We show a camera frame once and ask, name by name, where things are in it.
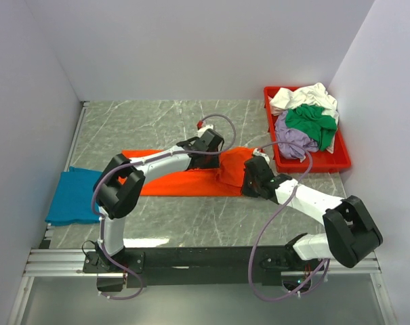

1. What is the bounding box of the orange t-shirt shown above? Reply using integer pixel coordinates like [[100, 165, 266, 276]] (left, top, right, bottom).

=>
[[141, 147, 254, 197]]

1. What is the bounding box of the green t-shirt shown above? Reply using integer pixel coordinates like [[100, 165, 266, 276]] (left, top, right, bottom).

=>
[[285, 104, 337, 151]]

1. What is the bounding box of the folded blue t-shirt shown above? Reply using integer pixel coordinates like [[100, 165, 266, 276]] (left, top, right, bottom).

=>
[[45, 167, 102, 227]]

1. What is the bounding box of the white t-shirt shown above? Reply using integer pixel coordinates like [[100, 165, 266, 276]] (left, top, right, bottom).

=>
[[270, 83, 339, 153]]

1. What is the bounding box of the black base beam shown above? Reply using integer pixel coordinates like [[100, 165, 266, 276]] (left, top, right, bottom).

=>
[[83, 243, 329, 300]]

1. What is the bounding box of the red plastic bin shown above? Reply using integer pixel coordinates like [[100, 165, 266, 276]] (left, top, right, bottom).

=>
[[264, 86, 351, 173]]

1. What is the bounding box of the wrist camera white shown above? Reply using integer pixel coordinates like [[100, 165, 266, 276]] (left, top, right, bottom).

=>
[[197, 121, 214, 137], [252, 148, 270, 165]]

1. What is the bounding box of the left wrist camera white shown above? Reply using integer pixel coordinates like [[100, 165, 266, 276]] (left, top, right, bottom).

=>
[[197, 121, 214, 137]]

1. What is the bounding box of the lilac t-shirt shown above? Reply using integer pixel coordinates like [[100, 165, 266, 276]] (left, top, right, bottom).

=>
[[274, 110, 319, 163]]

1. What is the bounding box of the aluminium rail frame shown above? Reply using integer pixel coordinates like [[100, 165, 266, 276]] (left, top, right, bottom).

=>
[[9, 118, 383, 324]]

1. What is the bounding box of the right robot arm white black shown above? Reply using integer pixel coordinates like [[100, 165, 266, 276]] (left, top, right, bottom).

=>
[[241, 156, 384, 270]]

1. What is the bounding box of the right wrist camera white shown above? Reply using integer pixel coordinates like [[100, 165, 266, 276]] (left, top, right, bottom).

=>
[[252, 148, 270, 165]]

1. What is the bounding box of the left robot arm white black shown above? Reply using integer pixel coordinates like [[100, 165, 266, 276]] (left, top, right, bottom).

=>
[[91, 129, 224, 272]]

